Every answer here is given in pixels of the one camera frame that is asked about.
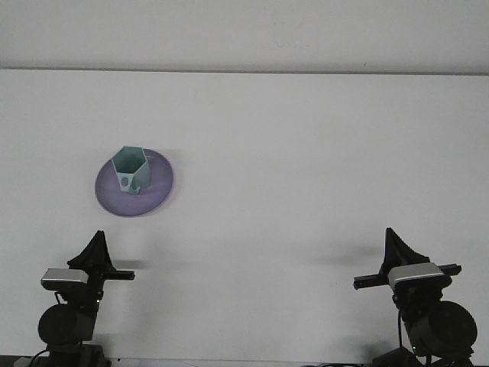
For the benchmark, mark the pale blue hexagonal cup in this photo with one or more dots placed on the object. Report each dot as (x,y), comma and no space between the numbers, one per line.
(141,174)

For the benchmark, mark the purple round plate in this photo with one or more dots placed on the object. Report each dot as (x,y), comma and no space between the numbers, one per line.
(145,200)

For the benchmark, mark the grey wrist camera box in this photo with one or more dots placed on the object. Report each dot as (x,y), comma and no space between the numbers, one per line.
(416,272)
(63,276)

